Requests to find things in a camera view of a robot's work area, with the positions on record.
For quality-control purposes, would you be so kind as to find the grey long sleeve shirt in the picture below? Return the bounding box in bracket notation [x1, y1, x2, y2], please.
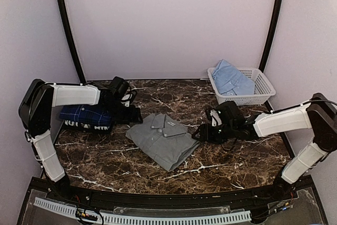
[126, 113, 200, 172]

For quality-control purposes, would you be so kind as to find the blue plaid folded shirt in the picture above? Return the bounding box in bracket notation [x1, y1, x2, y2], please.
[59, 105, 113, 126]

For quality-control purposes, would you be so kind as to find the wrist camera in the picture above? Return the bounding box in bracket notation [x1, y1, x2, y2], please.
[108, 76, 137, 107]
[205, 101, 245, 127]

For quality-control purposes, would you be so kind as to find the right black frame post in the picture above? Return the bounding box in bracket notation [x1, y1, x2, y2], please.
[259, 0, 282, 72]

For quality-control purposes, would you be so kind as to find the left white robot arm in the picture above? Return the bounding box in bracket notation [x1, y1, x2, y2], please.
[18, 76, 143, 202]

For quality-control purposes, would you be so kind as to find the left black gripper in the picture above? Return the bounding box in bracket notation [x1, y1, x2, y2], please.
[103, 99, 143, 124]

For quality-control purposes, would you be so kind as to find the white slotted cable duct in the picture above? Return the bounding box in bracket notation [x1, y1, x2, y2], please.
[34, 197, 251, 224]

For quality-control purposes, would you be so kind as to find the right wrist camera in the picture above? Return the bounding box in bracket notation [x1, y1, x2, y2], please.
[205, 101, 245, 127]

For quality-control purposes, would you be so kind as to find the left black frame post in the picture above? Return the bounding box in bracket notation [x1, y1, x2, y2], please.
[57, 0, 86, 83]

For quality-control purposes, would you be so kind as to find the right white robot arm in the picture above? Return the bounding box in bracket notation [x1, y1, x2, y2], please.
[192, 93, 336, 201]

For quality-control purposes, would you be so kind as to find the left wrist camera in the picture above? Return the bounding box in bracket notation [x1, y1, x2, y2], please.
[108, 76, 137, 107]

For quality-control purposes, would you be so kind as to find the light blue shirt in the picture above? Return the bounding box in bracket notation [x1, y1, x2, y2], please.
[212, 60, 255, 96]

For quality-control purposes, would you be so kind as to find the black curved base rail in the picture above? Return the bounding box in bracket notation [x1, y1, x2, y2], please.
[25, 175, 315, 218]

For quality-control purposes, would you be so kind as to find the white plastic basket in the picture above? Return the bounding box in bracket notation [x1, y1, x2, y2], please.
[207, 67, 276, 106]

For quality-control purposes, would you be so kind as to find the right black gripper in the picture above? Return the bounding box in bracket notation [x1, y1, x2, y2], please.
[192, 122, 236, 144]

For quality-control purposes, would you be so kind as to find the black frame post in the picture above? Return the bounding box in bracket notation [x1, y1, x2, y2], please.
[57, 0, 86, 83]
[259, 0, 282, 72]

